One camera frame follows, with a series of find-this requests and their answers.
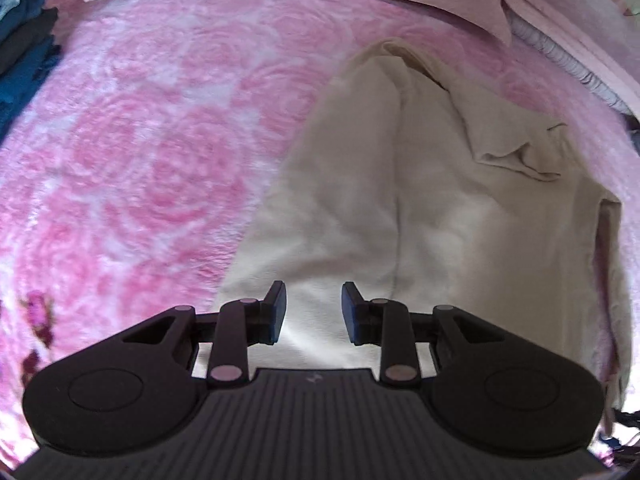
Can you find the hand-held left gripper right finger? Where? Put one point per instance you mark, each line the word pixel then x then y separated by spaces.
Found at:
pixel 350 315

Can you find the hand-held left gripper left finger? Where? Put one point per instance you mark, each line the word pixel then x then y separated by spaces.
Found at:
pixel 277 312

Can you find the cream fleece garment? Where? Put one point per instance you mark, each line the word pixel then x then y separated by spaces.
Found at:
pixel 440 230

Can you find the pink rose blanket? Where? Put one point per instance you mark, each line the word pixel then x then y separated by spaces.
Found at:
pixel 150 160

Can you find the white ruffled bed sheet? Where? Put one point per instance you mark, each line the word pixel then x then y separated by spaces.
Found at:
pixel 565 55

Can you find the blue folded garment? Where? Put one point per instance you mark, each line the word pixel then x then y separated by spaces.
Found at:
pixel 22 90

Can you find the black folded garment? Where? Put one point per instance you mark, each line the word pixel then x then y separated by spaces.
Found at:
pixel 25 40

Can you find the dark navy folded garment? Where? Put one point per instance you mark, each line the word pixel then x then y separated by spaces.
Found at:
pixel 32 2

